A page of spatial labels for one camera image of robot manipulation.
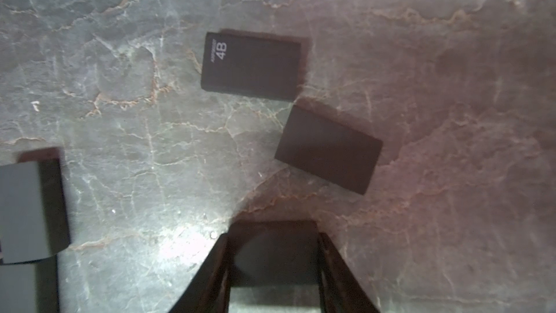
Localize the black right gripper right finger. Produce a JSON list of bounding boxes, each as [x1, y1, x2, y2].
[[318, 233, 379, 313]]

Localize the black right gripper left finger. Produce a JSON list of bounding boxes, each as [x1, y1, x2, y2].
[[169, 233, 230, 313]]

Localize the black eraser mid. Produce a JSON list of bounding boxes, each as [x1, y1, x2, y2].
[[228, 220, 319, 287]]

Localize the black eraser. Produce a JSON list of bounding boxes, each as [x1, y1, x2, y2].
[[275, 105, 383, 195], [1, 159, 70, 264], [201, 30, 303, 101], [0, 256, 60, 313]]

